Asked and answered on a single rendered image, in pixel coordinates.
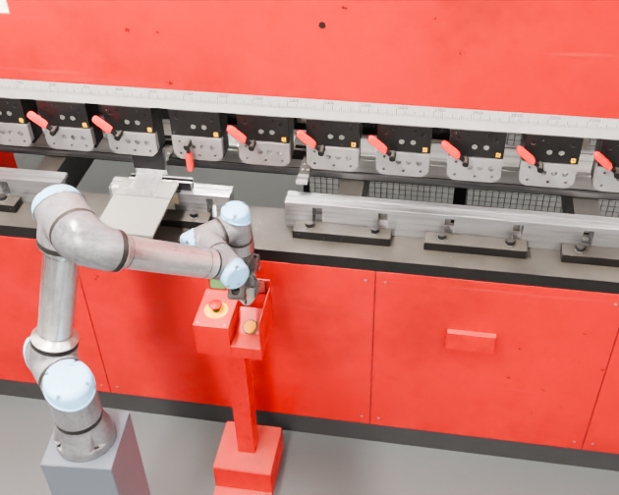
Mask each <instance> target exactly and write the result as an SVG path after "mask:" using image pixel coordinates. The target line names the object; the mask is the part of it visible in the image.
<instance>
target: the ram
mask: <svg viewBox="0 0 619 495"><path fill-rule="evenodd" d="M7 3H8V6H9V10H10V14H0V79H1V80H16V81H31V82H47V83H75V84H90V85H106V86H120V87H135V88H150V89H166V90H181V91H195V92H210V93H225V94H241V95H255V96H270V97H285V98H301V99H315V100H330V101H345V102H361V103H375V104H390V105H405V106H420V107H435V108H450V109H465V110H479V111H495V112H510V113H525V114H539V115H555V116H570V117H585V118H599V119H614V120H619V0H7ZM0 97H8V98H22V99H36V100H51V101H65V102H80V103H93V104H108V105H122V106H137V107H150V108H165V109H179V110H194V111H207V112H222V113H236V114H251V115H264V116H279V117H293V118H308V119H321V120H335V121H350V122H364V123H378V124H392V125H407V126H421V127H436V128H449V129H464V130H478V131H493V132H506V133H521V134H535V135H550V136H563V137H578V138H606V139H619V131H615V130H601V129H587V128H572V127H557V126H543V125H528V124H514V123H499V122H485V121H470V120H455V119H440V118H427V117H412V116H397V115H382V114H368V113H353V112H339V111H324V110H309V109H295V108H280V107H265V106H251V105H237V104H222V103H207V102H192V101H179V100H164V99H149V98H134V97H120V96H105V95H91V94H76V93H62V92H47V91H32V90H17V89H4V88H0Z"/></svg>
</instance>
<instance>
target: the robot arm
mask: <svg viewBox="0 0 619 495"><path fill-rule="evenodd" d="M31 213H32V217H33V219H34V220H35V221H36V223H37V231H36V246H37V248H38V249H39V250H40V251H41V252H42V263H41V278H40V293H39V308H38V322H37V327H35V328H34V329H33V330H32V332H31V334H30V337H28V338H27V339H26V341H25V344H24V357H25V361H26V364H27V366H28V368H29V370H30V371H31V373H32V375H33V377H34V379H35V381H36V382H37V384H38V386H39V388H40V390H41V392H42V394H43V396H44V398H45V400H46V402H47V404H48V406H49V408H50V410H51V412H52V415H53V418H54V421H55V423H56V426H55V433H54V443H55V446H56V449H57V451H58V453H59V454H60V456H61V457H63V458H64V459H66V460H68V461H71V462H76V463H83V462H88V461H92V460H94V459H97V458H98V457H100V456H102V455H103V454H104V453H106V452H107V451H108V450H109V449H110V447H111V446H112V445H113V443H114V441H115V438H116V427H115V424H114V421H113V419H112V417H111V416H110V415H109V414H108V413H107V412H106V411H105V410H104V409H103V408H102V405H101V403H100V399H99V396H98V392H97V389H96V383H95V379H94V376H93V374H92V372H91V371H90V369H89V367H88V366H87V365H86V364H84V363H83V362H82V361H81V360H80V358H79V355H78V348H79V338H80V337H79V333H78V332H77V330H76V329H75V328H74V323H75V313H76V303H77V292H78V283H79V273H80V266H84V267H87V268H91V269H96V270H102V271H109V272H119V271H121V270H122V269H123V268H124V269H132V270H139V271H147V272H155V273H164V274H172V275H180V276H188V277H196V278H204V279H212V280H219V281H220V282H221V284H222V285H224V286H225V287H226V288H228V295H227V298H228V299H229V300H235V301H240V302H241V303H242V304H244V305H250V304H251V303H253V301H254V299H255V297H256V295H257V293H258V291H259V287H260V284H259V282H258V279H255V278H256V275H255V271H256V269H257V271H258V272H259V269H260V259H259V254H258V253H254V241H253V228H252V217H251V213H250V210H249V208H248V206H247V205H246V204H245V203H243V202H241V201H237V200H235V201H230V202H227V203H226V204H225V205H224V206H223V207H222V208H221V214H220V215H221V216H219V217H217V218H215V219H213V220H211V221H209V222H206V223H204V224H202V225H200V226H198V227H195V228H192V229H191V230H190V231H188V232H186V233H184V234H183V235H182V236H181V237H180V244H177V243H171V242H165V241H158V240H153V239H147V238H140V237H134V236H128V234H127V233H126V232H125V231H124V230H120V229H114V228H112V227H109V226H108V225H106V224H105V223H103V222H102V221H101V220H100V219H99V218H98V217H97V215H96V214H95V213H94V211H93V210H92V209H91V207H90V206H89V205H88V203H87V202H86V201H85V198H84V196H83V195H82V194H81V193H80V192H78V190H76V189H75V188H73V187H71V186H68V185H54V186H51V187H48V188H46V189H44V190H43V191H42V192H40V193H39V194H38V195H37V196H36V197H35V199H34V200H33V202H32V205H31ZM255 255H256V256H257V257H255ZM258 264H259V265H258ZM246 294H247V299H246Z"/></svg>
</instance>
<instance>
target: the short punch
mask: <svg viewBox="0 0 619 495"><path fill-rule="evenodd" d="M132 156H133V162H134V167H135V168H136V170H137V172H140V173H151V174H164V175H167V162H166V156H165V149H164V147H162V149H161V150H160V152H157V153H156V154H154V155H153V156H144V155H132Z"/></svg>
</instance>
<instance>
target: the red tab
mask: <svg viewBox="0 0 619 495"><path fill-rule="evenodd" d="M495 341H496V334H492V333H482V332H474V331H464V330H454V329H447V335H446V343H445V349H453V350H462V351H472V352H481V353H490V354H493V353H494V347H495Z"/></svg>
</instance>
